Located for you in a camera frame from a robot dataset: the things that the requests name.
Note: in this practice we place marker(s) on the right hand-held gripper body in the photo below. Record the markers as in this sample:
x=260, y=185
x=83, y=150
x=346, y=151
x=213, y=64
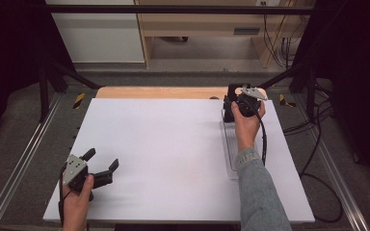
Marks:
x=249, y=107

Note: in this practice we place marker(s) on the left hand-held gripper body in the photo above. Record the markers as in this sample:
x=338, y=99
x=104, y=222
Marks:
x=74, y=170

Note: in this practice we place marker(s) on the clear plastic container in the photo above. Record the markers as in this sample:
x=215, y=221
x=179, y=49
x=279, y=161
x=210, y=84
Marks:
x=230, y=150

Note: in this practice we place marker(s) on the person's right hand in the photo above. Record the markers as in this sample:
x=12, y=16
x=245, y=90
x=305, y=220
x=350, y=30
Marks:
x=245, y=131

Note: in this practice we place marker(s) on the person's left hand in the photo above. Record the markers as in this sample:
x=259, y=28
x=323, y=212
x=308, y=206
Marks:
x=75, y=208

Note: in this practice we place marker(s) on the white table board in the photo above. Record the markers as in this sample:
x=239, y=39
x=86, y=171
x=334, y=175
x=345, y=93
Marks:
x=160, y=154

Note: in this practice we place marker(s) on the black metal stand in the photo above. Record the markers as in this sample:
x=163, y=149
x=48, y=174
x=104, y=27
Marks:
x=302, y=80
x=61, y=77

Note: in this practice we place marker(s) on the wooden table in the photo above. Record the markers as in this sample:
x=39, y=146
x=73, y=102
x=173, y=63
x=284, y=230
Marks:
x=160, y=92

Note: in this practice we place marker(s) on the wooden desk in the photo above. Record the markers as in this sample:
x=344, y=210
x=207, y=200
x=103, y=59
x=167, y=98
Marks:
x=205, y=24

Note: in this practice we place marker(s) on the white power outlet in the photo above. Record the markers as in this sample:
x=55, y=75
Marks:
x=266, y=2

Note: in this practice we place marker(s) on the black curtain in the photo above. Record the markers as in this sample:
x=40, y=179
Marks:
x=353, y=64
x=9, y=57

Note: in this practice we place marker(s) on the white partition panel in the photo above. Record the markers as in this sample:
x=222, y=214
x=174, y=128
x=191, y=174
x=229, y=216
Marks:
x=99, y=38

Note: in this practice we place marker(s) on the silver metal rail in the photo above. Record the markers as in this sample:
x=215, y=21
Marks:
x=16, y=166
x=343, y=186

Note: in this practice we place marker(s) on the black horizontal frame bar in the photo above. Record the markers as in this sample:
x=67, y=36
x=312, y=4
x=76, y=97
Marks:
x=173, y=9

